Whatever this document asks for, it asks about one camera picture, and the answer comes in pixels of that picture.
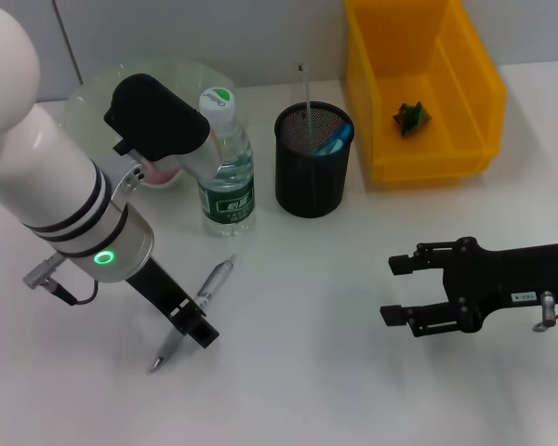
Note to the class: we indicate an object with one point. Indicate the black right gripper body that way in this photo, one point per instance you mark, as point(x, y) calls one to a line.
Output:
point(507, 274)

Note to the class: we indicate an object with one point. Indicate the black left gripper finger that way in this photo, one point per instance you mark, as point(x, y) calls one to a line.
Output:
point(202, 333)
point(188, 318)

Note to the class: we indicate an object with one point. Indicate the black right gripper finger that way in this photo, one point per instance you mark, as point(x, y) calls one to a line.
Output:
point(423, 258)
point(428, 318)

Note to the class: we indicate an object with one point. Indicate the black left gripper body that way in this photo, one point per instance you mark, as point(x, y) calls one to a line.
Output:
point(160, 290)

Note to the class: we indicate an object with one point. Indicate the silver ballpoint pen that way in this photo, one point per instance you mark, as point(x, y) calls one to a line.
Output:
point(216, 279)

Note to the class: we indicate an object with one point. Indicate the clear green-label water bottle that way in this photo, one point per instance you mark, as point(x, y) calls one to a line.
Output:
point(228, 204)

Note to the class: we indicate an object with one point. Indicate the pink toy peach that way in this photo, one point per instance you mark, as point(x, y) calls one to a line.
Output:
point(160, 175)

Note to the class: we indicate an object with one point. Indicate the blue scissors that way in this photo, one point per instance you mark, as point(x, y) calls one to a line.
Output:
point(337, 139)

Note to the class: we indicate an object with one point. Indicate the clear plastic ruler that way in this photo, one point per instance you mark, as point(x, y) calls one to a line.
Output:
point(304, 93)

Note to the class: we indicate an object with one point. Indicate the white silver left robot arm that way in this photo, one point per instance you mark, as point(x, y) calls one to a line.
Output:
point(37, 162)

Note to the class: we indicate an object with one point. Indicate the black mesh pen holder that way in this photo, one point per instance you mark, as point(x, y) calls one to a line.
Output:
point(307, 186)

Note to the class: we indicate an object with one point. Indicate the translucent green fruit plate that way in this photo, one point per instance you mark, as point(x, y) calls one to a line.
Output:
point(181, 79)

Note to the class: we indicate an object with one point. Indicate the yellow plastic bin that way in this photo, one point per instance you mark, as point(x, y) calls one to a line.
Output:
point(446, 60)

